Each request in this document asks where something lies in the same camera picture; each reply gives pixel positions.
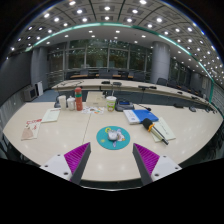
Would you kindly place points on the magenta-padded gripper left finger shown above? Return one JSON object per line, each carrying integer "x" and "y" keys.
{"x": 76, "y": 158}

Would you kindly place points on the white cardboard box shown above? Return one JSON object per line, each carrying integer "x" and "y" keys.
{"x": 96, "y": 99}

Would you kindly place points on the white printed booklet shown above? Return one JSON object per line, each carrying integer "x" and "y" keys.
{"x": 168, "y": 128}

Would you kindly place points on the silver computer mouse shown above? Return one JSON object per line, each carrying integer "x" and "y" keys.
{"x": 113, "y": 135}

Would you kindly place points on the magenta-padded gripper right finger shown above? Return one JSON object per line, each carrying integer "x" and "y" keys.
{"x": 148, "y": 159}

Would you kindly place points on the white paper cup green print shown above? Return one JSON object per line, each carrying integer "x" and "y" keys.
{"x": 111, "y": 104}

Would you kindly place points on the dark office chairs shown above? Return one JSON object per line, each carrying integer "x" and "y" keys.
{"x": 162, "y": 81}

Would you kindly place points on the red drink bottle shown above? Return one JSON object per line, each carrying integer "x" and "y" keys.
{"x": 78, "y": 100}

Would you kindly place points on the dark conference microphone console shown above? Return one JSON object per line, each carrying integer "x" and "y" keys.
{"x": 124, "y": 106}

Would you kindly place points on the ceiling lights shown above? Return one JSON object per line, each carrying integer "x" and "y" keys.
{"x": 159, "y": 20}

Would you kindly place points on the colourful sticker sheet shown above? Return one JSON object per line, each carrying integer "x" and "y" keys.
{"x": 93, "y": 110}

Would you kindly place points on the blue and white book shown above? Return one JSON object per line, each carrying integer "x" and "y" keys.
{"x": 148, "y": 115}

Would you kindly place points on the round teal cartoon mouse pad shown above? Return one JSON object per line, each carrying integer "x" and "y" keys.
{"x": 102, "y": 140}

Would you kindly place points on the red and white leaflet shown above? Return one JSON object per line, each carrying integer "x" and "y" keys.
{"x": 31, "y": 129}

